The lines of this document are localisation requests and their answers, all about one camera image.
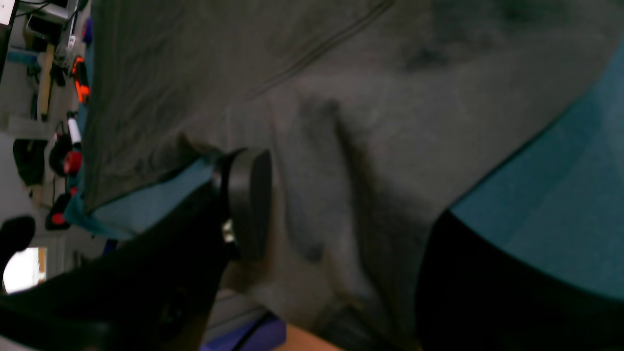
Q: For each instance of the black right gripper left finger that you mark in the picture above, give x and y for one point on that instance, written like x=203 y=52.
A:
x=156 y=292

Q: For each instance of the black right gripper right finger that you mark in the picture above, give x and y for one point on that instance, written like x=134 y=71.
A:
x=472 y=296

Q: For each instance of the dark grey T-shirt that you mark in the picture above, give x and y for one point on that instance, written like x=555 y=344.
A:
x=166 y=70

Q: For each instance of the blue table cloth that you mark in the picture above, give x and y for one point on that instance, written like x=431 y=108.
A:
x=525 y=149

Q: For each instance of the white marker pen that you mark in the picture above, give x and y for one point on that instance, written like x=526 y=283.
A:
x=74 y=130

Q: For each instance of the orange black utility knife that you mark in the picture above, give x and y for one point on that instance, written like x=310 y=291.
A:
x=80 y=76

